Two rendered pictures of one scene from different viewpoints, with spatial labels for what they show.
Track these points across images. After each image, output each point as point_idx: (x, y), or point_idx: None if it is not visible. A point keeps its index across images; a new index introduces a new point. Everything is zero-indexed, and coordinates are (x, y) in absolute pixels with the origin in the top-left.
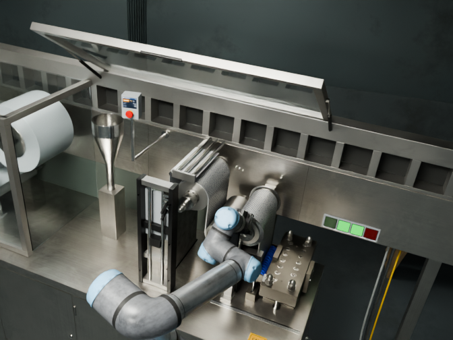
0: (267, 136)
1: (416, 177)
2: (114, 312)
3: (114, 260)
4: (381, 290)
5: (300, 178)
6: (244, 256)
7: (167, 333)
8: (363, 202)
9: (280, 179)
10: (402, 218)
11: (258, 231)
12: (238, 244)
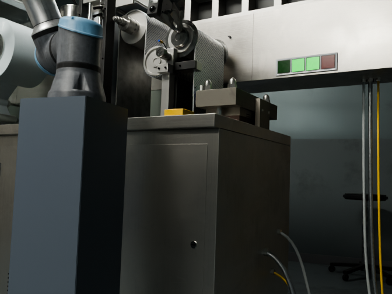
0: (213, 3)
1: None
2: None
3: None
4: (371, 172)
5: (247, 31)
6: None
7: (57, 9)
8: (312, 29)
9: (228, 41)
10: (356, 30)
11: (192, 30)
12: (160, 4)
